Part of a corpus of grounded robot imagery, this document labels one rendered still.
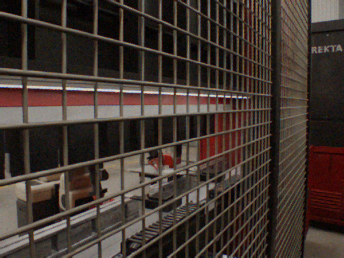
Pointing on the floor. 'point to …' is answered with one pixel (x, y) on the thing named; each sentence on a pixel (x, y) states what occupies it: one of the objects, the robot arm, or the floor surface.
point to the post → (270, 124)
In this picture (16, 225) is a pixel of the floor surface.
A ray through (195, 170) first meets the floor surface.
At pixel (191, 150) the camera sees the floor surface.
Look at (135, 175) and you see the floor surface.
